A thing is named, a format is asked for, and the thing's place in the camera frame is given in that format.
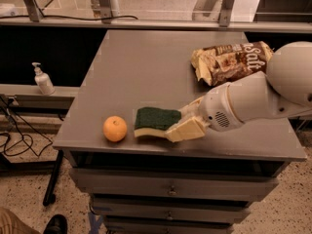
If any tan trouser leg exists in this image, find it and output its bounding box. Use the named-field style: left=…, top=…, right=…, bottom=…
left=0, top=207, right=41, bottom=234

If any brown chip bag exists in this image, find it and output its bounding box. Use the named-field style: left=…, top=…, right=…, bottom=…
left=191, top=41, right=273, bottom=86

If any black cable on rail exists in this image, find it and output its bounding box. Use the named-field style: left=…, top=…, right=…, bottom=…
left=0, top=14, right=138, bottom=21

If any green and yellow sponge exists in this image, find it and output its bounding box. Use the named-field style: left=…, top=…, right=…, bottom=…
left=134, top=107, right=181, bottom=137

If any grey drawer cabinet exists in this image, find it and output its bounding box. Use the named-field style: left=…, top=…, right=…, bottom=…
left=54, top=29, right=311, bottom=234

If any top grey drawer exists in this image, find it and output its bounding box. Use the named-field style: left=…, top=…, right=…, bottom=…
left=69, top=168, right=278, bottom=202

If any bottom grey drawer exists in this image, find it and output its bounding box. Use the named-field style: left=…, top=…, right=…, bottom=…
left=104, top=216, right=233, bottom=234

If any grey drawer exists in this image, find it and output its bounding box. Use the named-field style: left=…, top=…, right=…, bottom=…
left=92, top=198, right=250, bottom=224
left=104, top=216, right=233, bottom=234
left=69, top=168, right=278, bottom=202

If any orange fruit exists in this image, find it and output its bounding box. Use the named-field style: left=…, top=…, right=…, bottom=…
left=102, top=116, right=128, bottom=142

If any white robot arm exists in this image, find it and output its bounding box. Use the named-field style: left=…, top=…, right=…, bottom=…
left=165, top=42, right=312, bottom=142

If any grey metal rail frame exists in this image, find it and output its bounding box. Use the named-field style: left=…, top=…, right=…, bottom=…
left=0, top=0, right=312, bottom=34

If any middle grey drawer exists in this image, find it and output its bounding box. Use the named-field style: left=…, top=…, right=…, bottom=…
left=92, top=198, right=250, bottom=224

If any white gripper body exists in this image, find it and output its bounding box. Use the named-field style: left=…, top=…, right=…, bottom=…
left=199, top=83, right=243, bottom=132

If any black shoe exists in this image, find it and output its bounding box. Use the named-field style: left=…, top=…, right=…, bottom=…
left=43, top=214, right=68, bottom=234

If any white pump bottle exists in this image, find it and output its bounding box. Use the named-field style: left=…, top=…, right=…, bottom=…
left=32, top=62, right=55, bottom=96

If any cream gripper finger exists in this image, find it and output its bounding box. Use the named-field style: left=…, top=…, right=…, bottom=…
left=179, top=97, right=203, bottom=120
left=165, top=116, right=207, bottom=142

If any black table leg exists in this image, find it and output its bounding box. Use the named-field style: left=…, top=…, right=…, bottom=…
left=43, top=150, right=63, bottom=207

